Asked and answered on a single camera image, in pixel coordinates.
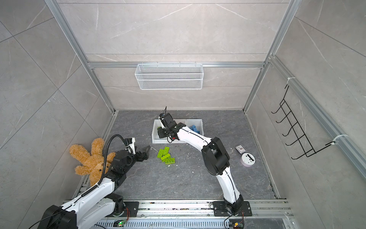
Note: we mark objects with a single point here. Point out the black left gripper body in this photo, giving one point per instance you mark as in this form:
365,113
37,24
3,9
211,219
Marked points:
140,158

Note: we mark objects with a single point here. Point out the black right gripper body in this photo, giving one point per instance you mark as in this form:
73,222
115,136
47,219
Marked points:
164,132

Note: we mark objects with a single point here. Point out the blue lego brick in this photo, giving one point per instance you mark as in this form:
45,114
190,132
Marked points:
194,128

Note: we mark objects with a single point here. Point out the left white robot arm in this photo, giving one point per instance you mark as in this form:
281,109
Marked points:
107,165

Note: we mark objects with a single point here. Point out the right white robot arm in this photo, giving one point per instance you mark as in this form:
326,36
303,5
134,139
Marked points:
215,157

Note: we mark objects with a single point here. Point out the white left plastic bin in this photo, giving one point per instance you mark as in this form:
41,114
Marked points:
155,137

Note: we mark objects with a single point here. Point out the white plastic bin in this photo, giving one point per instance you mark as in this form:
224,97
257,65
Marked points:
155,137
197,122

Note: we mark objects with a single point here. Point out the white right plastic bin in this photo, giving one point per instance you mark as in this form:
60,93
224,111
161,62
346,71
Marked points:
197,122

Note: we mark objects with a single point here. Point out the brown teddy bear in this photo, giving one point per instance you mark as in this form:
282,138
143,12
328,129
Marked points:
92,163

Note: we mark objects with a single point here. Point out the small clear case clock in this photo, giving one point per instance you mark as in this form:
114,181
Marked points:
240,149

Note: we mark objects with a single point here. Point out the round white tape roll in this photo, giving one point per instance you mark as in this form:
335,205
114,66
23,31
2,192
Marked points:
247,160

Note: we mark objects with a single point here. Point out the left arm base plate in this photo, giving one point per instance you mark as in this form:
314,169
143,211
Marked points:
124,209

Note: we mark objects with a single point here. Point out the white wire mesh basket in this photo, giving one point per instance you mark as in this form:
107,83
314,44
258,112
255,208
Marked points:
170,76

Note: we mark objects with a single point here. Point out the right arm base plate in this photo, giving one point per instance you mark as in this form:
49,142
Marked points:
223,209

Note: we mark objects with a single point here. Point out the aluminium front rail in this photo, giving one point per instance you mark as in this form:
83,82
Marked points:
205,209

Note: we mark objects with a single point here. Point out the black wire hook rack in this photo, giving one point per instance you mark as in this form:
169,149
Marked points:
301,137

